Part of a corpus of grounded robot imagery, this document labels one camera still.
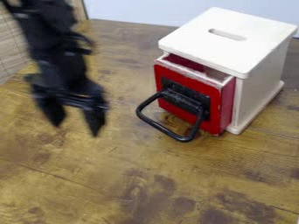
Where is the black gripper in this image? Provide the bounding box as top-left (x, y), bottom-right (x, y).
top-left (24, 51), bottom-right (108, 137)

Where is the red drawer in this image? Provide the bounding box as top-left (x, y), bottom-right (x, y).
top-left (153, 53), bottom-right (236, 135)

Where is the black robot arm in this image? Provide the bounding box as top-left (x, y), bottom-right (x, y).
top-left (0, 0), bottom-right (108, 136)

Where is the white wooden cabinet box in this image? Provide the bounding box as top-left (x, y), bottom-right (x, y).
top-left (157, 7), bottom-right (297, 135)

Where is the black cable loop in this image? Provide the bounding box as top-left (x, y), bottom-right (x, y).
top-left (62, 31), bottom-right (96, 56)

